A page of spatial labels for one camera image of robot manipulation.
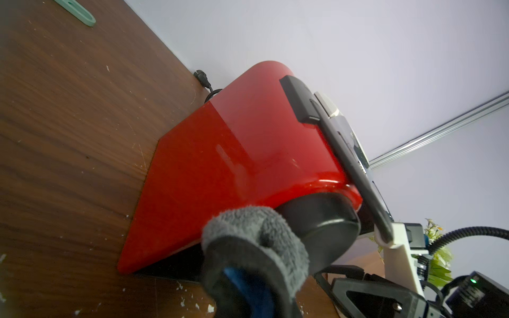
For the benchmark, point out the grey blue microfiber cloth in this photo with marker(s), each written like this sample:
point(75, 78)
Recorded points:
point(253, 264)

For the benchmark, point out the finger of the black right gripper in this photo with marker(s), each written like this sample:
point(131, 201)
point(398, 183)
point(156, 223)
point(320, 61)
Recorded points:
point(358, 294)

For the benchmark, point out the red coffee machine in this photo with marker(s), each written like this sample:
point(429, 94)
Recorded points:
point(264, 140)

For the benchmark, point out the green hand brush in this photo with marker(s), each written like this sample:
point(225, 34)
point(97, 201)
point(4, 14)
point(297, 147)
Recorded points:
point(78, 11)

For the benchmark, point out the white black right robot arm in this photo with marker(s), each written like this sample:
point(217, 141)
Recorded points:
point(473, 295)

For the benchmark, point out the potted artificial plant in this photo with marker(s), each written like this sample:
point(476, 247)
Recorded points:
point(439, 272)

